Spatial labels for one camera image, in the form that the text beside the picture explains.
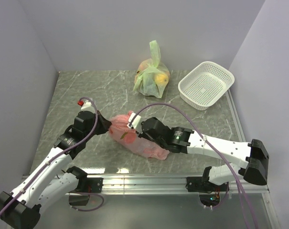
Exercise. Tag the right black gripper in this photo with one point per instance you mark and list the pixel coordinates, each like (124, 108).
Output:
(144, 134)

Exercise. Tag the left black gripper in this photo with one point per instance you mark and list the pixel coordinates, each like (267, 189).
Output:
(105, 124)

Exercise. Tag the pink plastic bag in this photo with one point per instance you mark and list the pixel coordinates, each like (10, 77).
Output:
(140, 146)

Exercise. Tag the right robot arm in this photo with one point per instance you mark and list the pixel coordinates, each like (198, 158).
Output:
(243, 160)

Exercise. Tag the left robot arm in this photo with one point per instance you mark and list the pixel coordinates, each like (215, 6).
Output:
(22, 207)

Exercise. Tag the fruit in pink bag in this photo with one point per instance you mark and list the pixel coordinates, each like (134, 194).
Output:
(128, 137)

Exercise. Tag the yellow fruit in green bag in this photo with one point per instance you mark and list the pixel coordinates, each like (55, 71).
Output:
(161, 79)

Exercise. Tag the green plastic bag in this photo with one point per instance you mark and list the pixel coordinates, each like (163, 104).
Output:
(144, 82)

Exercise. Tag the orange fruit in green bag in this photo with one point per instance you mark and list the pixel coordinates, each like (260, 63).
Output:
(144, 65)

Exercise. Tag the white perforated plastic basket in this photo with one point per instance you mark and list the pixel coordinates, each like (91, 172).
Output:
(205, 85)

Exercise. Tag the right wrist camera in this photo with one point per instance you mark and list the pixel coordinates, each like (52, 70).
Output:
(134, 122)

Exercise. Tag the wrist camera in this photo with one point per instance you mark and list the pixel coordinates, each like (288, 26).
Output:
(134, 122)
(86, 105)

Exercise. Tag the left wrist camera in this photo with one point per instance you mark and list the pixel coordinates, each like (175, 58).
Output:
(86, 105)

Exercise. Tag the aluminium front rail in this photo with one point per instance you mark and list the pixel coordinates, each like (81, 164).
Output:
(119, 184)

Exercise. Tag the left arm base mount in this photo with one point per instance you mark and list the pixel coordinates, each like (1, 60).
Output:
(87, 193)

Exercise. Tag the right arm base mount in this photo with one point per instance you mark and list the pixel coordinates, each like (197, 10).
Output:
(210, 195)

